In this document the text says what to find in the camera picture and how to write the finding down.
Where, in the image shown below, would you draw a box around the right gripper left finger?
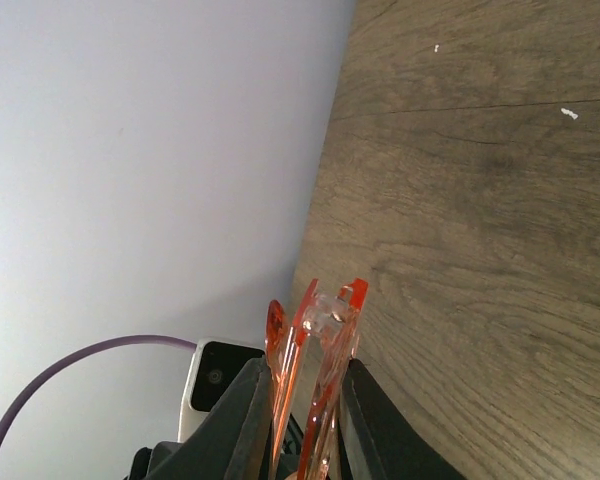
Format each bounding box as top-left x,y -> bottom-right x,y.
148,357 -> 272,479

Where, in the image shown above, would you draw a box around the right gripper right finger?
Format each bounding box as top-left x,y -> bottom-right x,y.
337,359 -> 463,480

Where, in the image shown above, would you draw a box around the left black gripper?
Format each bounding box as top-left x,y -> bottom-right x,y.
125,441 -> 180,480

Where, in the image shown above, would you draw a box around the orange sunglasses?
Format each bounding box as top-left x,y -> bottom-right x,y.
265,278 -> 369,479

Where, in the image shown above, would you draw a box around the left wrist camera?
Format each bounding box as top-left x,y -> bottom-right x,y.
177,337 -> 264,443

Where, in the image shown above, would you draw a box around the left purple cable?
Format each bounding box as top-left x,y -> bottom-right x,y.
0,333 -> 199,480

